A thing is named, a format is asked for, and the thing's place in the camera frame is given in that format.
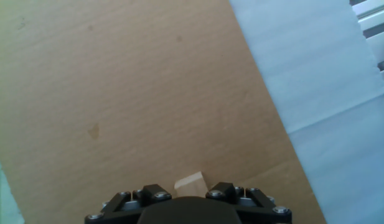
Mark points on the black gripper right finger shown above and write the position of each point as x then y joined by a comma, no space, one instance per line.
263,211

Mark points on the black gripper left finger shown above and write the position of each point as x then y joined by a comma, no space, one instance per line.
117,211

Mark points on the small wooden block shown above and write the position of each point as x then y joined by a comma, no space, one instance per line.
191,186

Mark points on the brown cardboard sheet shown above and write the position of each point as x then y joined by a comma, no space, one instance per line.
132,93

